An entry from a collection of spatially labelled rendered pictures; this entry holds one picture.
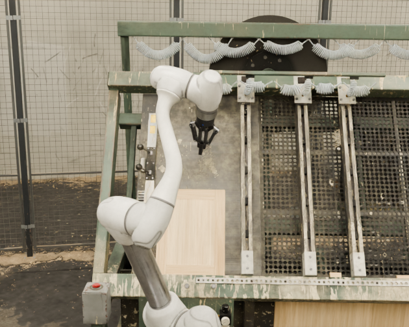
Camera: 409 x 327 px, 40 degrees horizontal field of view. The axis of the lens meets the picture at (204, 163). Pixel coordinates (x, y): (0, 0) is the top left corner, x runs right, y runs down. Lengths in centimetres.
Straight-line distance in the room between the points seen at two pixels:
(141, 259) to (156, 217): 29
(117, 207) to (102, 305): 84
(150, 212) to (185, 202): 113
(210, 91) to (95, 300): 124
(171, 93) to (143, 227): 53
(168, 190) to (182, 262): 106
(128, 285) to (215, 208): 63
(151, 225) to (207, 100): 53
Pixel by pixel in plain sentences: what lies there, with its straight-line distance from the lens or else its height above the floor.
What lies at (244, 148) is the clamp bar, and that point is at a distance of 321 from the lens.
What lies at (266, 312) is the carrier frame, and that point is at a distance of 337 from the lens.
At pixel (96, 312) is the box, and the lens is 288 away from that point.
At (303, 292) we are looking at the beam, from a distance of 305.
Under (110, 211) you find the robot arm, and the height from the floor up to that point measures 152.
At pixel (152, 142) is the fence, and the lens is 326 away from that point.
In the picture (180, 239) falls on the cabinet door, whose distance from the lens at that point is 310.
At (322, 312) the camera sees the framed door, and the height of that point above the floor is 60.
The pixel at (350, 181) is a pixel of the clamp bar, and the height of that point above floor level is 135.
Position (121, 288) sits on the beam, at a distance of 304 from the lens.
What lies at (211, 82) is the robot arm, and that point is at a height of 199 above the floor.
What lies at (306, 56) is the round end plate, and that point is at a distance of 386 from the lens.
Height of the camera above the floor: 223
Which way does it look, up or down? 15 degrees down
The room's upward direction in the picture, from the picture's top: 1 degrees clockwise
